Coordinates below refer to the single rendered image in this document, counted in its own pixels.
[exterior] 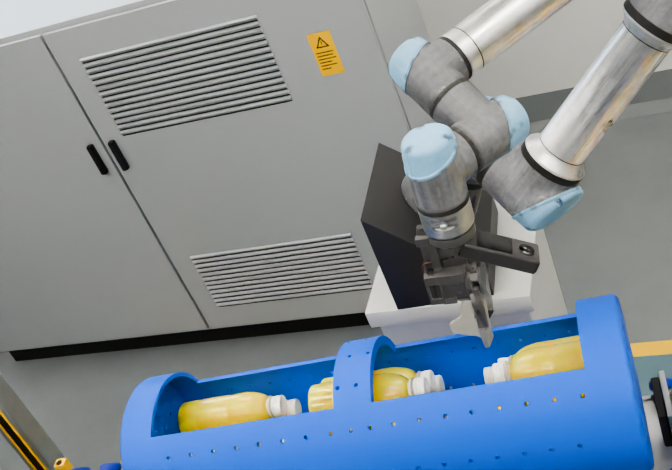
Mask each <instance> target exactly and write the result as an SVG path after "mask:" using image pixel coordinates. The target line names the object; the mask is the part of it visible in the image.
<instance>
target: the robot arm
mask: <svg viewBox="0 0 672 470"><path fill-rule="evenodd" d="M571 1H572V0H489V1H488V2H487V3H485V4H484V5H483V6H481V7H480V8H479V9H477V10H476V11H475V12H473V13H472V14H471V15H469V16H468V17H467V18H465V19H464V20H463V21H461V22H460V23H459V24H457V25H456V26H455V27H453V28H452V29H451V30H449V31H448V32H447V33H445V34H444V35H443V36H441V37H440V38H438V39H437V40H436V41H434V42H433V43H432V44H431V43H430V42H429V41H426V40H425V39H424V38H422V37H414V38H413V39H408V40H407V41H405V42H404V43H403V44H401V45H400V46H399V47H398V49H397V50H396V51H395V52H394V54H393V55H392V57H391V59H390V62H389V69H388V70H389V71H388V72H389V74H390V76H391V77H392V78H393V80H394V81H395V82H396V84H397V85H398V86H399V87H400V88H401V89H402V90H403V92H404V93H405V94H406V95H409V96H410V97H411V98H412V99H413V100H414V101H415V102H416V103H417V104H418V105H419V106H420V107H421V108H422V109H423V110H424V111H425V112H426V113H427V114H428V115H429V116H430V117H431V118H432V119H433V120H434V121H435V122H436V123H430V124H425V125H424V126H423V127H417V128H415V129H413V130H411V131H410V132H409V133H408V134H407V135H406V136H405V137H404V138H403V140H402V143H401V152H402V159H403V163H404V171H405V174H406V176H405V177H404V179H403V181H402V184H401V189H402V194H403V196H404V198H405V200H406V202H407V203H408V205H409V206H410V207H411V208H412V209H413V210H414V211H415V212H416V213H417V214H418V215H419V217H420V220H421V225H417V227H416V236H415V243H416V246H417V248H418V247H420V249H421V253H422V256H423V259H424V261H423V262H422V267H421V270H422V274H423V276H424V282H425V286H426V289H427V292H428V295H429V299H430V302H431V305H439V304H444V305H448V304H456V303H458V301H462V302H461V305H460V308H461V315H460V316H459V317H458V318H456V319H455V320H453V321H452V322H451V323H450V329H451V331H452V332H453V333H455V334H462V335H471V336H478V337H480V338H482V341H483V344H484V346H485V348H489V347H490V345H491V342H492V340H493V337H494V336H493V332H492V328H491V322H490V317H491V316H492V314H493V312H494V307H493V301H492V296H491V290H490V286H489V280H488V276H487V271H486V267H485V263H488V264H492V265H496V266H500V267H504V268H509V269H513V270H517V271H521V272H526V273H530V274H535V273H536V272H537V269H538V267H539V265H540V257H539V247H538V245H537V244H535V243H531V242H527V241H522V240H518V239H514V238H510V237H506V236H501V235H497V234H493V233H489V232H485V231H481V230H476V226H475V222H474V219H475V217H474V216H475V215H476V212H477V209H478V205H479V201H480V197H481V192H482V188H484V189H485V190H486V191H487V192H488V193H489V194H490V195H491V196H492V197H493V198H494V199H495V200H496V201H497V202H498V203H499V204H500V205H501V206H502V207H503V208H504V209H505V210H506V211H507V212H508V213H509V214H510V215H511V216H512V219H513V220H516V221H517V222H518V223H519V224H521V225H522V226H523V227H524V228H525V229H526V230H528V231H538V230H541V229H543V228H545V227H547V226H548V225H550V224H552V223H553V222H555V221H556V220H558V219H559V218H560V217H562V216H563V215H564V214H565V213H567V212H568V211H569V210H570V209H571V208H572V207H573V206H574V205H575V204H576V203H577V202H578V201H579V200H580V199H581V197H582V196H583V190H582V189H581V186H578V183H579V182H580V181H581V179H582V178H583V177H584V175H585V168H584V164H583V162H584V161H585V159H586V158H587V157H588V155H589V154H590V153H591V152H592V150H593V149H594V148H595V147H596V145H597V144H598V143H599V141H600V140H601V139H602V138H603V136H604V135H605V134H606V132H607V131H608V130H609V129H610V127H611V126H612V125H613V124H614V122H615V121H616V120H617V118H618V117H619V116H620V115H621V113H622V112H623V111H624V109H625V108H626V107H627V106H628V104H629V103H630V102H631V100H632V99H633V98H634V97H635V95H636V94H637V93H638V92H639V90H640V89H641V88H642V86H643V85H644V84H645V83H646V81H647V80H648V79H649V77H650V76H651V75H652V74H653V72H654V71H655V70H656V69H657V67H658V66H659V65H660V63H661V62H662V61H663V60H664V58H665V57H666V56H667V54H668V53H669V52H670V51H671V50H672V0H625V2H624V3H623V5H622V8H623V13H624V20H623V21H622V23H621V24H620V26H619V27H618V28H617V30H616V31H615V32H614V34H613V35H612V37H611V38H610V39H609V41H608V42H607V43H606V45H605V46H604V47H603V49H602V50H601V52H600V53H599V54H598V56H597V57H596V58H595V60H594V61H593V63H592V64H591V65H590V67H589V68H588V69H587V71H586V72H585V74H584V75H583V76H582V78H581V79H580V80H579V82H578V83H577V85H576V86H575V87H574V89H573V90H572V91H571V93H570V94H569V96H568V97H567V98H566V100H565V101H564V102H563V104H562V105H561V107H560V108H559V109H558V111H557V112H556V113H555V115H554V116H553V118H552V119H551V120H550V122H549V123H548V124H547V126H546V127H545V128H544V130H543V131H542V133H534V134H530V135H529V130H530V123H529V118H528V115H527V113H526V111H525V110H524V108H523V107H522V105H521V104H520V103H519V102H518V101H517V100H516V99H514V98H512V97H509V96H508V95H499V96H497V97H490V96H485V95H484V94H483V93H482V92H480V91H479V90H478V89H477V88H476V87H475V86H474V85H473V84H472V83H471V82H470V81H469V79H470V78H471V77H472V76H474V75H475V74H476V73H478V72H479V71H480V70H481V69H483V68H484V67H485V66H487V65H488V64H489V63H491V62H492V61H493V60H495V59H496V58H497V57H499V56H500V55H501V54H503V53H504V52H505V51H507V50H508V49H509V48H510V47H512V46H513V45H514V44H516V43H517V42H518V41H520V40H521V39H522V38H524V37H525V36H526V35H528V34H529V33H530V32H532V31H533V30H534V29H536V28H537V27H538V26H539V25H541V24H542V23H543V22H545V21H546V20H547V19H549V18H550V17H551V16H553V15H554V14H555V13H557V12H558V11H559V10H561V9H562V8H563V7H565V6H566V5H567V4H568V3H570V2H571ZM528 135H529V136H528ZM527 136H528V137H527ZM423 263H424V264H423ZM423 269H424V272H423ZM427 269H428V270H427ZM473 309H474V310H473ZM474 312H475V314H474Z"/></svg>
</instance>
